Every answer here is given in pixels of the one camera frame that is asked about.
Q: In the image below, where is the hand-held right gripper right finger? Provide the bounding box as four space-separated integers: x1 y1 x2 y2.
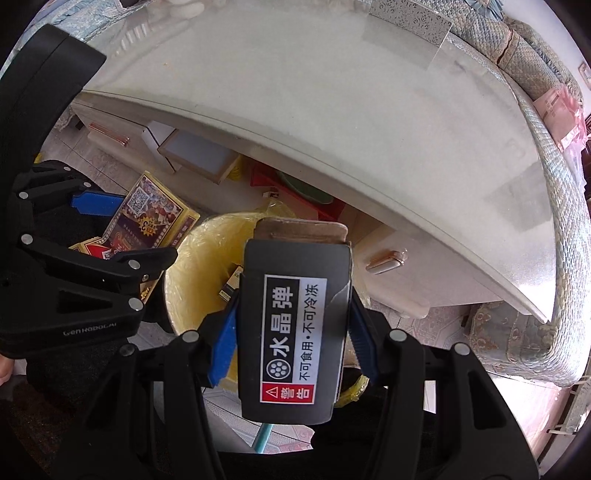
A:
348 295 539 480

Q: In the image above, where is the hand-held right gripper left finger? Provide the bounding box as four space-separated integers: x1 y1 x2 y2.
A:
48 293 242 480

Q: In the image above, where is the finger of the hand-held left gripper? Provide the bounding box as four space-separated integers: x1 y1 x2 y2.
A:
18 234 179 321
11 168 126 219

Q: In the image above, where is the yellow printed box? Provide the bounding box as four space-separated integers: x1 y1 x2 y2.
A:
69 172 201 303

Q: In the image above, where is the waste bin with yellow liner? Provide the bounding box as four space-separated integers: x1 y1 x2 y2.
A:
159 211 370 408

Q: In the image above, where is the black box with white label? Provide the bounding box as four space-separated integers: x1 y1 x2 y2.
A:
239 219 354 425

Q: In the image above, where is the small black yellow box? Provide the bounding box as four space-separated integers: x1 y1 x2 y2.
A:
218 264 245 303

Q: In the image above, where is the wooden framed drawer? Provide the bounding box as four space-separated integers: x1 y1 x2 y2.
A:
157 129 241 184

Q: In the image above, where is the flat red box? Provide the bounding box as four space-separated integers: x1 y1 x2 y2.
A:
249 164 345 223

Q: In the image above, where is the patterned floor cushion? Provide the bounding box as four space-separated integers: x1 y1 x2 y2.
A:
466 301 591 389

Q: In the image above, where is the green plate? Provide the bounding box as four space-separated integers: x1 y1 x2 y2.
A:
274 171 334 205

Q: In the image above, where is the pink plastic bag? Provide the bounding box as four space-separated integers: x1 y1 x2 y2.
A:
534 85 585 149

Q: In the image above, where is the copper drawer handle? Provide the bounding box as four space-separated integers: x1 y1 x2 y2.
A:
88 122 131 147

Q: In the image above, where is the short metal drawer handle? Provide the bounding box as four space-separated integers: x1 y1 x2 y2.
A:
366 249 410 276

